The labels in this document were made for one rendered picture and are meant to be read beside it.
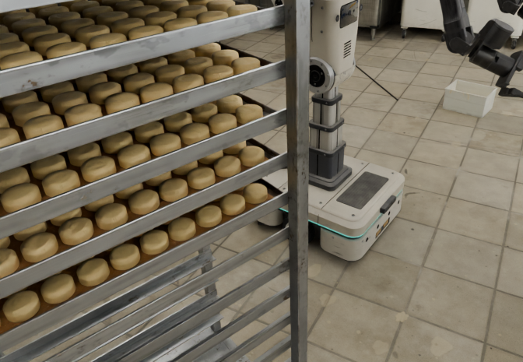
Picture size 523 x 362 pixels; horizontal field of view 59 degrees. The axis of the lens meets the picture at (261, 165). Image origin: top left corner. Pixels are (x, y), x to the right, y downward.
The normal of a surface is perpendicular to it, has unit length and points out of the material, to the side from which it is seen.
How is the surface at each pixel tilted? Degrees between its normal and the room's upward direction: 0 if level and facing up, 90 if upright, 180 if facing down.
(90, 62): 90
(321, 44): 101
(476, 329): 0
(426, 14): 93
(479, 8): 92
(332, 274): 0
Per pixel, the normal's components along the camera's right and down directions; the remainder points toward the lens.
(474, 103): -0.66, 0.42
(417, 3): -0.46, 0.49
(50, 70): 0.62, 0.39
